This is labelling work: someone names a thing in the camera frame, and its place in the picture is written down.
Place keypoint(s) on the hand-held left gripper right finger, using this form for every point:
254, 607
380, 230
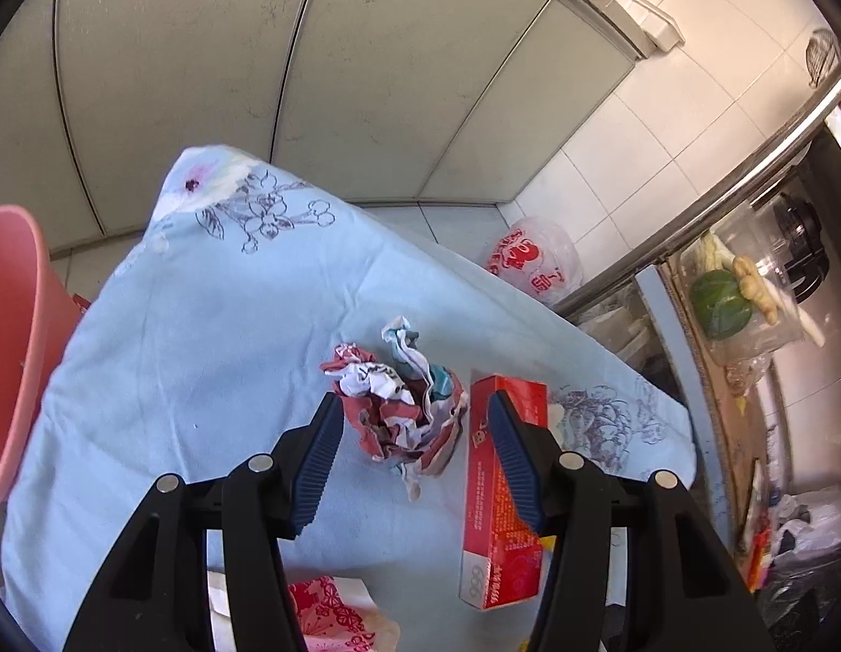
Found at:
519, 468

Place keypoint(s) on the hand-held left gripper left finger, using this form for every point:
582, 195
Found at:
318, 462

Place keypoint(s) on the red cardboard box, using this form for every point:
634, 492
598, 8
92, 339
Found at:
492, 523

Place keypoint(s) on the printed paper ball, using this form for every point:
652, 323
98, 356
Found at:
393, 414

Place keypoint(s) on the pink patterned paper cup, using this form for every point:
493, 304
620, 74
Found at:
332, 614

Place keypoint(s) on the pink plastic bucket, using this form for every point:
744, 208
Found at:
13, 353

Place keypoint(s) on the light blue floral cloth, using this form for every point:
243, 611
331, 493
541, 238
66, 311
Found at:
223, 326

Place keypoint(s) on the cardboard sheet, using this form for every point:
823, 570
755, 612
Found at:
723, 421

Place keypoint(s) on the red print plastic bag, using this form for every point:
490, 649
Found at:
536, 258

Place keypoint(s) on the clear bag of dried food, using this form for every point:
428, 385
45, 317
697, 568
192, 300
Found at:
750, 373

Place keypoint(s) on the green squash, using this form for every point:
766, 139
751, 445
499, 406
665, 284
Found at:
719, 305

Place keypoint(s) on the clear plastic container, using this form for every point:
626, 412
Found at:
780, 336

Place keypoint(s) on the ginger root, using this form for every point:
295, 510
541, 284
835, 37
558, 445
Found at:
757, 285

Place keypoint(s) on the black plastic bag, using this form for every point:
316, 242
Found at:
807, 591

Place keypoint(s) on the metal shelf rack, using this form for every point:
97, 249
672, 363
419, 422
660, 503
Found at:
699, 204

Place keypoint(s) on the white radish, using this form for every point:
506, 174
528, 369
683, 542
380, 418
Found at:
813, 326

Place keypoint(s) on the black blender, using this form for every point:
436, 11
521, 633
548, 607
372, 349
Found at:
801, 244

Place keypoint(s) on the grey-green kitchen cabinet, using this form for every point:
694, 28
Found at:
325, 81

